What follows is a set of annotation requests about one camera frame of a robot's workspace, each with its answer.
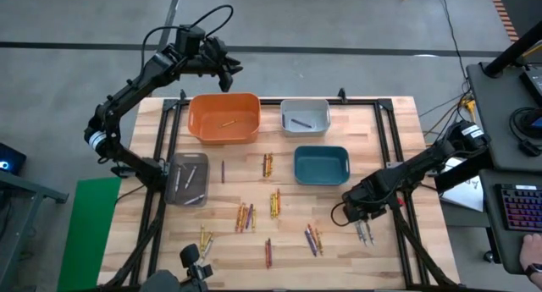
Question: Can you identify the green floor mat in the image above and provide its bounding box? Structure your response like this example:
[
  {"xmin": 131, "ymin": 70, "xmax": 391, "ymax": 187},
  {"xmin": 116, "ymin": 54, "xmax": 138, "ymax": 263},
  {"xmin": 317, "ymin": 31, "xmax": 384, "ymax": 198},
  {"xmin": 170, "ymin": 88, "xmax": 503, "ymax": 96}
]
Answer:
[{"xmin": 57, "ymin": 176, "xmax": 123, "ymax": 292}]

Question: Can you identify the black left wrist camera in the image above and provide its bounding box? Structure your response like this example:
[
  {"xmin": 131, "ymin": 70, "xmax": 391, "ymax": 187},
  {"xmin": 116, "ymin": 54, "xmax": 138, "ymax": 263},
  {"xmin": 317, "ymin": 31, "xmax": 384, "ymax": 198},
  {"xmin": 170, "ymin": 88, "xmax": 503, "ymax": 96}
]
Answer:
[{"xmin": 175, "ymin": 24, "xmax": 207, "ymax": 56}]

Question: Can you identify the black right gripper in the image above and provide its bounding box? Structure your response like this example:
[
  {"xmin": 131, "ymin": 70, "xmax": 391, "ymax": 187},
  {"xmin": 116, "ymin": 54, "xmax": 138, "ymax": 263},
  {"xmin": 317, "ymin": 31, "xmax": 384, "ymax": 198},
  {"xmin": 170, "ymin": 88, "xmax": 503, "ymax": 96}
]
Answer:
[{"xmin": 353, "ymin": 175, "xmax": 393, "ymax": 226}]

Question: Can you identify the black desk device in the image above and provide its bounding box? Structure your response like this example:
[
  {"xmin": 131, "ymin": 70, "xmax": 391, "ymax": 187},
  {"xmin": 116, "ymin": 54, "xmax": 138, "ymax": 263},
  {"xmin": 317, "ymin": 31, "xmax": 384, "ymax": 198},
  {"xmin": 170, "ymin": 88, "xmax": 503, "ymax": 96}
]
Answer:
[{"xmin": 519, "ymin": 65, "xmax": 542, "ymax": 109}]

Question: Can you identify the black left wrist camera cable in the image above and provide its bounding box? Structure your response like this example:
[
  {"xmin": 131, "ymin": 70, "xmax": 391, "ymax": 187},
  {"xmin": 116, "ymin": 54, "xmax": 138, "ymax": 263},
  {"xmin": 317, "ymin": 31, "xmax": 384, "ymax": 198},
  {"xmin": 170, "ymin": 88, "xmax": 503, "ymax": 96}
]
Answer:
[{"xmin": 141, "ymin": 3, "xmax": 235, "ymax": 63}]

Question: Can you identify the black monitor pole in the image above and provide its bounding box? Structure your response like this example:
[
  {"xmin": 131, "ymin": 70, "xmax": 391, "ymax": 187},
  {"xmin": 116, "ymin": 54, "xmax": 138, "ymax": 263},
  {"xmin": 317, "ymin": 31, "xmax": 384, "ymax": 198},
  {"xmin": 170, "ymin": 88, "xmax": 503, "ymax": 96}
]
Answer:
[{"xmin": 484, "ymin": 19, "xmax": 542, "ymax": 79}]

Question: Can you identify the long black cable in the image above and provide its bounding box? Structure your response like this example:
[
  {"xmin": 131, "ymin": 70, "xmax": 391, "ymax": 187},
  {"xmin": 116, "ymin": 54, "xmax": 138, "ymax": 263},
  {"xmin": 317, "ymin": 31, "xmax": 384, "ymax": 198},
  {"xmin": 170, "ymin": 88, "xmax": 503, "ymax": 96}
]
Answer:
[{"xmin": 439, "ymin": 0, "xmax": 472, "ymax": 94}]

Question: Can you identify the black backlit keyboard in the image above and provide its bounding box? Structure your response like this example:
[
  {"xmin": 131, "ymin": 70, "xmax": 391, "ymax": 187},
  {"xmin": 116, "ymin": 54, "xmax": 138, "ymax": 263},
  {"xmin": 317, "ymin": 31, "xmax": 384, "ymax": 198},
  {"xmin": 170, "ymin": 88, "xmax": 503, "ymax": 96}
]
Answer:
[{"xmin": 498, "ymin": 183, "xmax": 542, "ymax": 233}]

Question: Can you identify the grey keyboard tray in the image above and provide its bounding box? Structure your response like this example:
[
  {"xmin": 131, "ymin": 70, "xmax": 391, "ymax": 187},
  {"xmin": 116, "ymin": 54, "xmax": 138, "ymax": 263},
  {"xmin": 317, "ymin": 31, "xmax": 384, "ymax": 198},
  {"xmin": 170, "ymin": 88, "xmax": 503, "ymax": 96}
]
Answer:
[{"xmin": 478, "ymin": 168, "xmax": 542, "ymax": 277}]

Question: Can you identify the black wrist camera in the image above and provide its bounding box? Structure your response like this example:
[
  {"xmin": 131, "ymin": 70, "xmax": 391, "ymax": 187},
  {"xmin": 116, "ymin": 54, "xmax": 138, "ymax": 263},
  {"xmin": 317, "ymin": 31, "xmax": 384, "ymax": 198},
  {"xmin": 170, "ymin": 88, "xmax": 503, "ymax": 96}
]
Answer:
[
  {"xmin": 341, "ymin": 189, "xmax": 362, "ymax": 212},
  {"xmin": 175, "ymin": 24, "xmax": 207, "ymax": 56}
]

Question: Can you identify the orange plastic bin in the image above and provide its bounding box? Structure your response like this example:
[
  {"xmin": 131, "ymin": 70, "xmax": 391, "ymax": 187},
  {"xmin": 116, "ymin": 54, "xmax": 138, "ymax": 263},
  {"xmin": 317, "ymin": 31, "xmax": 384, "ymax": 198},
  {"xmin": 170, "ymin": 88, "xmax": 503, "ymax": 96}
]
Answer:
[{"xmin": 187, "ymin": 91, "xmax": 263, "ymax": 146}]

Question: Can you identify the black headset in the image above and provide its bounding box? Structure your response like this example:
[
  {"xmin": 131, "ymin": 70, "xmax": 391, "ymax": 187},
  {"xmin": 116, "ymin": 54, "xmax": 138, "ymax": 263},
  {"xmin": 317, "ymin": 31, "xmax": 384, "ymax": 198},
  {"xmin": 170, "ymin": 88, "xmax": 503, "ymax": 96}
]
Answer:
[{"xmin": 509, "ymin": 107, "xmax": 542, "ymax": 158}]

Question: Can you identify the translucent grey plastic bin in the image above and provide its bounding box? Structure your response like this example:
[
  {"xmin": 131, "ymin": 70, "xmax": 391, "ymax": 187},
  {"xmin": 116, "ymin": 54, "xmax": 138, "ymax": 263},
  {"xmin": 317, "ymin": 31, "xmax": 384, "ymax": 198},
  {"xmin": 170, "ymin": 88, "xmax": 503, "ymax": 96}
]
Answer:
[{"xmin": 163, "ymin": 152, "xmax": 211, "ymax": 207}]

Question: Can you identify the person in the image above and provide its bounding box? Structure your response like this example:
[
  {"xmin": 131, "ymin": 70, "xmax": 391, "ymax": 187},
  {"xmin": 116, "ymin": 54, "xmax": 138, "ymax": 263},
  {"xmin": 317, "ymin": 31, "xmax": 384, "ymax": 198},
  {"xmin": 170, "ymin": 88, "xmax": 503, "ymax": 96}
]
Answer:
[{"xmin": 139, "ymin": 269, "xmax": 184, "ymax": 292}]

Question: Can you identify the grey workstation desk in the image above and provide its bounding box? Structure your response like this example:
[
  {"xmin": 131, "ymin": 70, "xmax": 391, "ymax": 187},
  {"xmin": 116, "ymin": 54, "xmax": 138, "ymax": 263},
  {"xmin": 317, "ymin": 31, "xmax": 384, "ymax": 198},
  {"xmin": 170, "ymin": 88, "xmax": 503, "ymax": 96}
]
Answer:
[{"xmin": 465, "ymin": 62, "xmax": 542, "ymax": 174}]

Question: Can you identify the person's hand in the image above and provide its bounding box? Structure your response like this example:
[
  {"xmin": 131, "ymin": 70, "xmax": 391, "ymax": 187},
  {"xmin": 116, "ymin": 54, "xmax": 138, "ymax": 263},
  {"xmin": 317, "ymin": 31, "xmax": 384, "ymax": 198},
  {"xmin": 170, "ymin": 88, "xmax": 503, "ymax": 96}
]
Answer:
[{"xmin": 518, "ymin": 233, "xmax": 542, "ymax": 266}]

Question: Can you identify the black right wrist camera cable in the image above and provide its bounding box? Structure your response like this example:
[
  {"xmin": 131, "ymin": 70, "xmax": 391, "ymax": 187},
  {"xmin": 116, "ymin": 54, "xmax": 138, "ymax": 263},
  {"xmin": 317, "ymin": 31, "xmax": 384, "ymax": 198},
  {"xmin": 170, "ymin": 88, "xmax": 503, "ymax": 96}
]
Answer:
[{"xmin": 331, "ymin": 201, "xmax": 352, "ymax": 229}]

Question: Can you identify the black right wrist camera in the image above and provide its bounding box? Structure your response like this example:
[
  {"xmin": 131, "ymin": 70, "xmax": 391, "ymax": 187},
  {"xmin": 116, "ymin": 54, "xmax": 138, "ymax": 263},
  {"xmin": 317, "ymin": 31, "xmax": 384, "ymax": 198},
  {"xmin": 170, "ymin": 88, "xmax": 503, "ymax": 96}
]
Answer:
[{"xmin": 341, "ymin": 189, "xmax": 362, "ymax": 212}]

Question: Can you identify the black workstation beam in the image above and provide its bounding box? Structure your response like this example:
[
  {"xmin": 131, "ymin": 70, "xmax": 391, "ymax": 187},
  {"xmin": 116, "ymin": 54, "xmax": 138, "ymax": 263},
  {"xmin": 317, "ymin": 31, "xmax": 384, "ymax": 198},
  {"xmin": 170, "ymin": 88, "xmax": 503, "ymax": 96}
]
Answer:
[{"xmin": 434, "ymin": 156, "xmax": 495, "ymax": 194}]

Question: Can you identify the teal plastic bin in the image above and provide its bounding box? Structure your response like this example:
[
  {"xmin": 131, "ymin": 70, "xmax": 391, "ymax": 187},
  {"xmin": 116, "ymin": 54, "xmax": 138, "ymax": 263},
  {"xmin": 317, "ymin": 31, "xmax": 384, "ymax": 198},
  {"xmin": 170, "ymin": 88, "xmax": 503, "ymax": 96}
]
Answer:
[{"xmin": 293, "ymin": 145, "xmax": 351, "ymax": 187}]

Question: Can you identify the black gimbal camera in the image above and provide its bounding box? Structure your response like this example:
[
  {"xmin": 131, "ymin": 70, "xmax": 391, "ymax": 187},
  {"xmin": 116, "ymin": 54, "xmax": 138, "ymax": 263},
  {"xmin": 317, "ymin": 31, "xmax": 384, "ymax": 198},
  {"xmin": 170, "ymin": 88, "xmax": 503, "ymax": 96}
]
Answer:
[{"xmin": 179, "ymin": 243, "xmax": 214, "ymax": 292}]

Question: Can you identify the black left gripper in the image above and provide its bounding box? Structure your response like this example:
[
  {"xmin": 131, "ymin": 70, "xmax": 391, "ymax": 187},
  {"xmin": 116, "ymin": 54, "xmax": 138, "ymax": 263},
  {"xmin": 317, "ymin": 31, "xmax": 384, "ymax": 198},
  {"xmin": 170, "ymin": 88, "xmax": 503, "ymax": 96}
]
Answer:
[{"xmin": 185, "ymin": 36, "xmax": 245, "ymax": 94}]

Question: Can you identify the black box with blue light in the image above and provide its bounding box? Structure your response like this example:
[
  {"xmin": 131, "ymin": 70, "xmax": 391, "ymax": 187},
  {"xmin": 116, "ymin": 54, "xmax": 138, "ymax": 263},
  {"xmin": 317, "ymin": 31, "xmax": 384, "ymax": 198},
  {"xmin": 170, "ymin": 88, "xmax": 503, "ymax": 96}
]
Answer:
[{"xmin": 0, "ymin": 141, "xmax": 28, "ymax": 178}]

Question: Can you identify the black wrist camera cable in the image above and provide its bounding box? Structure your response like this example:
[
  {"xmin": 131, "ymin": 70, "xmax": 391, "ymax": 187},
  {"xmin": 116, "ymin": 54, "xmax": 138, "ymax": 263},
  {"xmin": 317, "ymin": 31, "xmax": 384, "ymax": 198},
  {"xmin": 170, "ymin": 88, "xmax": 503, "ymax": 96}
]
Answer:
[
  {"xmin": 141, "ymin": 3, "xmax": 235, "ymax": 63},
  {"xmin": 331, "ymin": 201, "xmax": 352, "ymax": 229}
]

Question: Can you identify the yellow cable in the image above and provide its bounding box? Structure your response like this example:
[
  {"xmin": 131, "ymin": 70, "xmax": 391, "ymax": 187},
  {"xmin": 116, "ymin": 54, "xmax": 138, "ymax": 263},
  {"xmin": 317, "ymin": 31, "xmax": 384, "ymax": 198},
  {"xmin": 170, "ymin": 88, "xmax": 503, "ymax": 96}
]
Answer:
[{"xmin": 440, "ymin": 95, "xmax": 478, "ymax": 146}]

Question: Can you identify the white plastic bin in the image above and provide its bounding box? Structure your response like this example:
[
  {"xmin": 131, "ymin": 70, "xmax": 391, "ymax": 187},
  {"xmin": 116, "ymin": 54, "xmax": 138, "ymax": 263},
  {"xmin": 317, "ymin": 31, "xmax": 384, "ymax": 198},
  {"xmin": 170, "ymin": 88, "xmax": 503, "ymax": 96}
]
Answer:
[{"xmin": 279, "ymin": 98, "xmax": 332, "ymax": 137}]

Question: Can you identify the grey metal bench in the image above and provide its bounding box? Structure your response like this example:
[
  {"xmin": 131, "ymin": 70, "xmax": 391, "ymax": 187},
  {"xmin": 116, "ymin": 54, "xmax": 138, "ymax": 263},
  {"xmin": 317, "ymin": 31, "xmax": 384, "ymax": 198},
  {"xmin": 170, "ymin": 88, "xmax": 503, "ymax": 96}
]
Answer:
[{"xmin": 0, "ymin": 169, "xmax": 70, "ymax": 292}]

